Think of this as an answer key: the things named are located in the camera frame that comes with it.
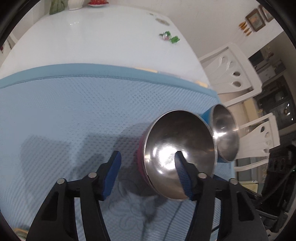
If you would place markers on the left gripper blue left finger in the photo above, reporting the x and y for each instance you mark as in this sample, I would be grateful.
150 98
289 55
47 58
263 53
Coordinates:
96 187

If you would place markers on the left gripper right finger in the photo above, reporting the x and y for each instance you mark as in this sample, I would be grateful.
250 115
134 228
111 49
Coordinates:
200 188

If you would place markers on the blue steel bowl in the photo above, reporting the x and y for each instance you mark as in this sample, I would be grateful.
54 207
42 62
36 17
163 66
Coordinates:
225 132

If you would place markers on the red steel bowl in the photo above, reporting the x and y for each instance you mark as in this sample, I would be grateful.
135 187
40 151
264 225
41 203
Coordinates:
174 143

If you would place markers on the white chair near right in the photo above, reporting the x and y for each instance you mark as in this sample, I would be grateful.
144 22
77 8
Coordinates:
259 141

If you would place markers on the white chair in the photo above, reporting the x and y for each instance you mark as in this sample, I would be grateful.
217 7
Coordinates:
229 71
259 141

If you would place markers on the blue textured table mat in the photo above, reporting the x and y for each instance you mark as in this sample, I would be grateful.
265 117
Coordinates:
59 123

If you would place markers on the white chair far right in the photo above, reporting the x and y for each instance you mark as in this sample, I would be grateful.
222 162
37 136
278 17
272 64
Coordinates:
229 71

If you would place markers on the green wrapped candy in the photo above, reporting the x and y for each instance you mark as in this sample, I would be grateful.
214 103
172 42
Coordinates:
166 36

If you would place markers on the orange hanging tassels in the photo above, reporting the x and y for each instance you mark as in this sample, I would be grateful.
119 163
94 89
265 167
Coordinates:
245 28

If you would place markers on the round table coaster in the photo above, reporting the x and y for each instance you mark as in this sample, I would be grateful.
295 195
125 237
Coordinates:
164 22

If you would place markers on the lower small framed picture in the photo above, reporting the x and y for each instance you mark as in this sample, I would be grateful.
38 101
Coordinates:
255 20

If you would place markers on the small framed picture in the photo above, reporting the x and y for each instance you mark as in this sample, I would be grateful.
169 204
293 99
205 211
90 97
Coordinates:
267 15
255 20

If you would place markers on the upper small framed picture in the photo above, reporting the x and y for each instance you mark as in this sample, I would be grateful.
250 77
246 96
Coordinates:
267 15

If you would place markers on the white ceramic vase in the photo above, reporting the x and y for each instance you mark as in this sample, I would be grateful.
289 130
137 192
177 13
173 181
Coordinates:
75 4

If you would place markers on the red lidded tea cup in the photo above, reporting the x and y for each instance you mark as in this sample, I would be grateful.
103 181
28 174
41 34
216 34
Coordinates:
98 3

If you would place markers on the green glass vase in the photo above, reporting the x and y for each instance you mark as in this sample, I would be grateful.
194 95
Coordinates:
57 6

